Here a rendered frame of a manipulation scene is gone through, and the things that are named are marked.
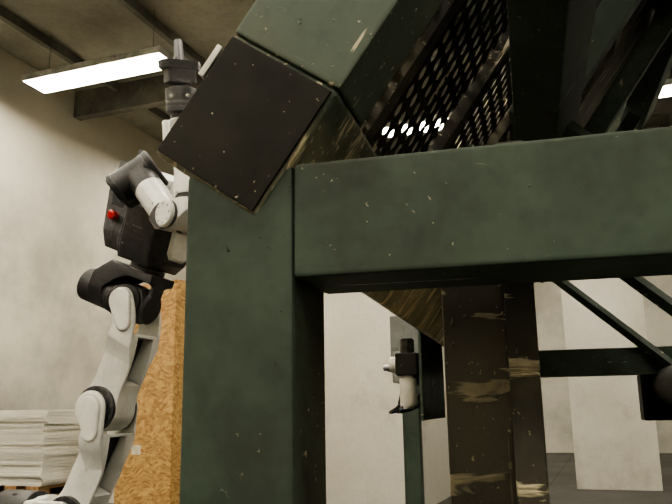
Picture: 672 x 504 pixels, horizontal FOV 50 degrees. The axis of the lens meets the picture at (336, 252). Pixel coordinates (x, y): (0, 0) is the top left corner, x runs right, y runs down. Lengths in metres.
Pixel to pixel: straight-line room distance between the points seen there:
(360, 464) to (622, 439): 2.13
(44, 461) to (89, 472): 2.78
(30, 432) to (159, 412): 1.73
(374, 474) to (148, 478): 1.44
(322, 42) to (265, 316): 0.22
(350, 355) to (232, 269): 4.07
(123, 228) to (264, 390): 1.92
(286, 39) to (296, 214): 0.15
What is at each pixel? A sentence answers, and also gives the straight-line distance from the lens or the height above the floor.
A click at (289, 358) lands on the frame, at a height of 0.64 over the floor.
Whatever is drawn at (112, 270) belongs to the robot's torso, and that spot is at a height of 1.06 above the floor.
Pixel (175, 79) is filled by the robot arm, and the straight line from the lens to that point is 2.17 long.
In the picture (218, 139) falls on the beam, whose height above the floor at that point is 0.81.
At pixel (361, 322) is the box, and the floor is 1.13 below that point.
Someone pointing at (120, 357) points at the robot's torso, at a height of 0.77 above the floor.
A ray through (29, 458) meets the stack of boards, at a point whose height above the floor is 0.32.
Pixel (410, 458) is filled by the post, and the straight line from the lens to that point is 2.66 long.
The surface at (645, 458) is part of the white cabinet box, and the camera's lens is 5.88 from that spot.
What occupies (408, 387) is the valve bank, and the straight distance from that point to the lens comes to 2.01.
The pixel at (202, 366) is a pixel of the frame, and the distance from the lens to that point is 0.57.
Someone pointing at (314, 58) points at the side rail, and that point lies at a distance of 0.60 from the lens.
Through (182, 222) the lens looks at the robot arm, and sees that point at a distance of 2.06.
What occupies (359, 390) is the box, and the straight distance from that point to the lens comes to 4.59.
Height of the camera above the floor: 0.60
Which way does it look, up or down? 12 degrees up
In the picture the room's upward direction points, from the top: 1 degrees counter-clockwise
